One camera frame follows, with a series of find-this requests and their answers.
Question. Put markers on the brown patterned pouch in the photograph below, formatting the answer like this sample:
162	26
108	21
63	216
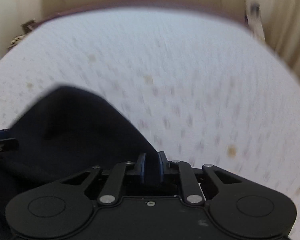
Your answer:
28	26

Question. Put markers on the beige curtain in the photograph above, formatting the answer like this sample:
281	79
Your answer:
283	32

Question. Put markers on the grey bedside table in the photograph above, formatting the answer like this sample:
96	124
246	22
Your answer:
15	41

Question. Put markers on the black hoodie with white stripes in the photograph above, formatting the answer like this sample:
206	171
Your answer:
69	130

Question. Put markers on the floral white bed cover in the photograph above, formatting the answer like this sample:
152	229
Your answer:
198	87

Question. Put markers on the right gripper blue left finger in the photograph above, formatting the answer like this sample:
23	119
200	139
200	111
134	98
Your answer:
140	167

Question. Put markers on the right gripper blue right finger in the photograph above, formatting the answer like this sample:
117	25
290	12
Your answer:
164	165

